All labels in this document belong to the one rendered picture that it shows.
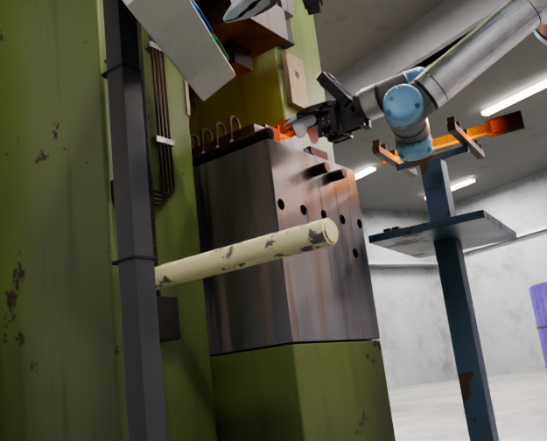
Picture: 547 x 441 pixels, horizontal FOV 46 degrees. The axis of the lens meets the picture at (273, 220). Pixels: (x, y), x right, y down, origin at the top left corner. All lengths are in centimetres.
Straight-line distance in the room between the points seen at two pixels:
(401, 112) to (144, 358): 65
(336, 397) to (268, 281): 29
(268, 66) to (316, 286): 81
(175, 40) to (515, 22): 64
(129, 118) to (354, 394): 80
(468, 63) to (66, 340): 95
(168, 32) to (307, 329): 68
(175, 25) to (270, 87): 96
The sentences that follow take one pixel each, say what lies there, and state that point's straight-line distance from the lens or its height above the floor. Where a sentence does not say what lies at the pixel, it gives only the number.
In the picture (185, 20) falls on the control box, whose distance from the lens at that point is 104.
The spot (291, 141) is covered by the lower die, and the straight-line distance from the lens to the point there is 162.
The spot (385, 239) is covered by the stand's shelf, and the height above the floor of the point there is 72.
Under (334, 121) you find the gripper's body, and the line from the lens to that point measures 148.
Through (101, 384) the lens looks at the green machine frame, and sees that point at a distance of 128.
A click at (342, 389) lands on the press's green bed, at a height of 36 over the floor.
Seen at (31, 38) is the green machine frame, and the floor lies 124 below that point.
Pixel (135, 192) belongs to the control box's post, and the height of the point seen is 71.
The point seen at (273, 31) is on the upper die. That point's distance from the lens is 173.
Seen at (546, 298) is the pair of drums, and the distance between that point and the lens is 462.
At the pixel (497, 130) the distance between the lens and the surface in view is 186.
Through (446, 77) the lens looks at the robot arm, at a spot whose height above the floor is 91.
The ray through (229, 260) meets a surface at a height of 61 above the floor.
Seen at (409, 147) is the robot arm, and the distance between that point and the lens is 137.
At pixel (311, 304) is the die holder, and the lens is 140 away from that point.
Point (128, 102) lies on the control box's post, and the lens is 107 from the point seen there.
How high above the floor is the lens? 40
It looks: 14 degrees up
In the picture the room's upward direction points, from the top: 7 degrees counter-clockwise
